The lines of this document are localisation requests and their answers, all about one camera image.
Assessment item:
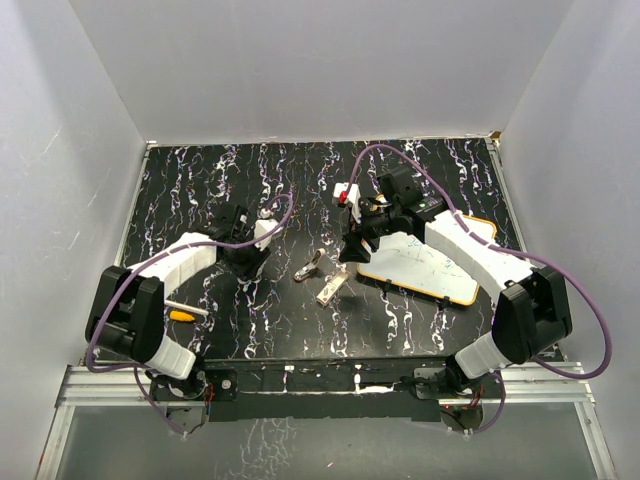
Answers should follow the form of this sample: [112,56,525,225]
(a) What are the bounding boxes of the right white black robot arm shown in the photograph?
[332,167,573,397]

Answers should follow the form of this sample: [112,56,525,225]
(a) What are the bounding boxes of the aluminium frame rail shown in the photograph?
[55,364,595,407]

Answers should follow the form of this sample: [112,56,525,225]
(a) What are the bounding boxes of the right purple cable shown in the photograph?
[347,143,614,439]

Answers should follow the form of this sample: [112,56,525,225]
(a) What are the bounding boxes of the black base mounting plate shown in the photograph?
[151,356,503,423]

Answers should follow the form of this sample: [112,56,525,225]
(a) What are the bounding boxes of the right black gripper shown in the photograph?
[338,202,400,263]

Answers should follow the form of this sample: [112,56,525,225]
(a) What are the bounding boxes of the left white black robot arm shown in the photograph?
[85,205,280,399]

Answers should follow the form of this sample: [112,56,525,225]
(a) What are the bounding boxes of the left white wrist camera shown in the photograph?
[254,209,281,251]

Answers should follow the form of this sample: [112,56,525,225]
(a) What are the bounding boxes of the orange framed whiteboard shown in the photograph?
[357,232,480,306]

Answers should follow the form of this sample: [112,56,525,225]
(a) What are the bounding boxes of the white marker pen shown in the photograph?
[164,300,209,316]

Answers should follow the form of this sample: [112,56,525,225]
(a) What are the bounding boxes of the yellow marker cap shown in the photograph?
[169,310,196,323]

